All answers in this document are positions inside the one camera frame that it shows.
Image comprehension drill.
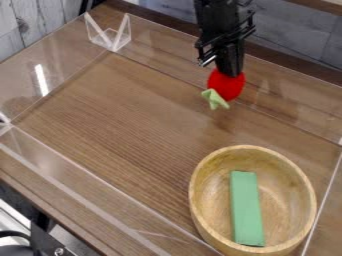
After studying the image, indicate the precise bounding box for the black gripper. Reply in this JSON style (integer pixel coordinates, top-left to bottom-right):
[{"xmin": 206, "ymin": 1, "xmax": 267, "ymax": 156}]
[{"xmin": 194, "ymin": 0, "xmax": 255, "ymax": 77}]

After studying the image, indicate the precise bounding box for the red felt fruit green leaf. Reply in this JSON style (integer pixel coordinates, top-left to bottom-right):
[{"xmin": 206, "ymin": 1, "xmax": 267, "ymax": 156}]
[{"xmin": 202, "ymin": 69, "xmax": 246, "ymax": 110}]

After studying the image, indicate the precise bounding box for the wooden oval bowl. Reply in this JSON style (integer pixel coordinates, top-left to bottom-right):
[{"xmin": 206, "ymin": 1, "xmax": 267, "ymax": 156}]
[{"xmin": 188, "ymin": 145, "xmax": 317, "ymax": 256}]

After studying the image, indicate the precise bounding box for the green rectangular block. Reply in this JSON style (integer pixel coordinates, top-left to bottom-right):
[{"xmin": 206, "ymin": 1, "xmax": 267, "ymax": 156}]
[{"xmin": 230, "ymin": 171, "xmax": 266, "ymax": 247}]

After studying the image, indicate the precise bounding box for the clear acrylic tray enclosure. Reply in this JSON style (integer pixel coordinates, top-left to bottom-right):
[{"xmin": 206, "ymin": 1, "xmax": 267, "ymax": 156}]
[{"xmin": 0, "ymin": 18, "xmax": 342, "ymax": 256}]

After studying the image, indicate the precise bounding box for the black clamp with cable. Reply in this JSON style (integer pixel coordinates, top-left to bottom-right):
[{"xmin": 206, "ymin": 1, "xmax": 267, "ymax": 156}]
[{"xmin": 0, "ymin": 222, "xmax": 69, "ymax": 256}]

